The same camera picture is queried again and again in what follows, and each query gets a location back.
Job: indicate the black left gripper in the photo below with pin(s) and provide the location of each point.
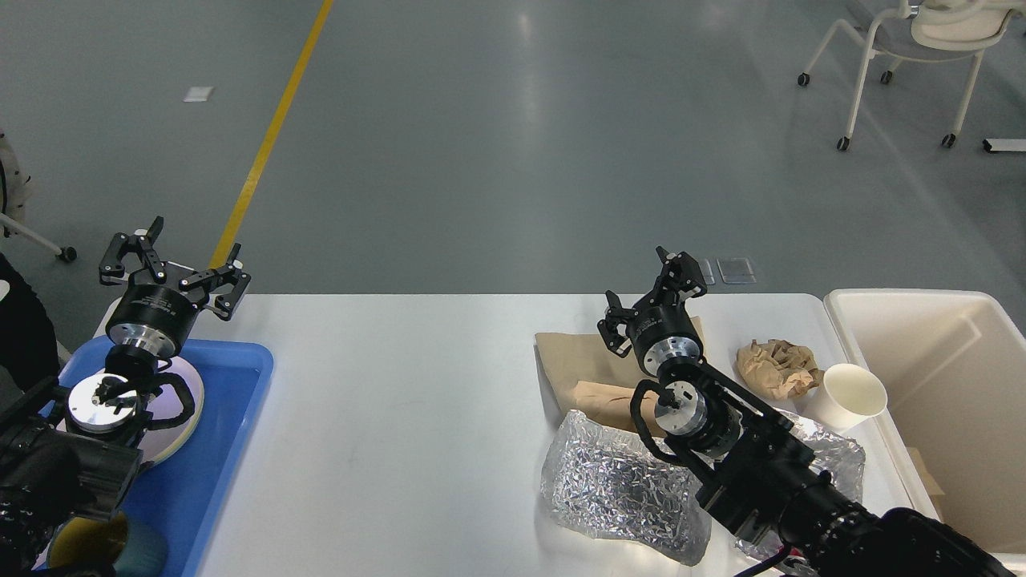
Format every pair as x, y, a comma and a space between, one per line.
158, 310

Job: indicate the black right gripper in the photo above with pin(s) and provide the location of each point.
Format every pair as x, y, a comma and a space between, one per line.
665, 330

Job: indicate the brown paper bag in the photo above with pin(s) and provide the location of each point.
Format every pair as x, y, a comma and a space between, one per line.
585, 376

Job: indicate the silver foil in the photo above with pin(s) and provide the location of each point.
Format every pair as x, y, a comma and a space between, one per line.
603, 483

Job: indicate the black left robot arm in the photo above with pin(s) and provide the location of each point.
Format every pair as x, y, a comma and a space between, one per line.
74, 452

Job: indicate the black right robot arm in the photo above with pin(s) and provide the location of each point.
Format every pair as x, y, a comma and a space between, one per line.
756, 477

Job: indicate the left clear floor plate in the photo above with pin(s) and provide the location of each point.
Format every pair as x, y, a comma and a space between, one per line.
706, 269

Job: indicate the clear floor plate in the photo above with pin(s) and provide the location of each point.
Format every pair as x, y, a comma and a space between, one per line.
706, 269
736, 270

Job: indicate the right clear floor plate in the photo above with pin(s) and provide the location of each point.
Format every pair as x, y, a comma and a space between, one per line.
736, 270

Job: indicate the chair leg with caster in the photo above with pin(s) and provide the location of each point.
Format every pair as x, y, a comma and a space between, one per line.
67, 254

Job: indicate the crumpled brown paper ball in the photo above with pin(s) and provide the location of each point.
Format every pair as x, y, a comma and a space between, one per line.
778, 369

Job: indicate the yellow plate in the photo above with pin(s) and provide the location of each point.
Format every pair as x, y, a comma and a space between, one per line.
175, 439

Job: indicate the blue plastic tray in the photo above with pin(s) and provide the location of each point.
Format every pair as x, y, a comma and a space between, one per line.
181, 498

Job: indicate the white paper cup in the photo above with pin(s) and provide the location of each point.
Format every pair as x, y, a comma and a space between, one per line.
849, 395

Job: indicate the dark teal mug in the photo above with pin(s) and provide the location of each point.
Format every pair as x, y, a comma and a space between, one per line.
123, 545

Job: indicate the beige plastic bin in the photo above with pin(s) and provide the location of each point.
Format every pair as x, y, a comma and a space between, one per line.
953, 363

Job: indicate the white rolling chair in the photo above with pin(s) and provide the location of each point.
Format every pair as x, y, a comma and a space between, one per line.
918, 32

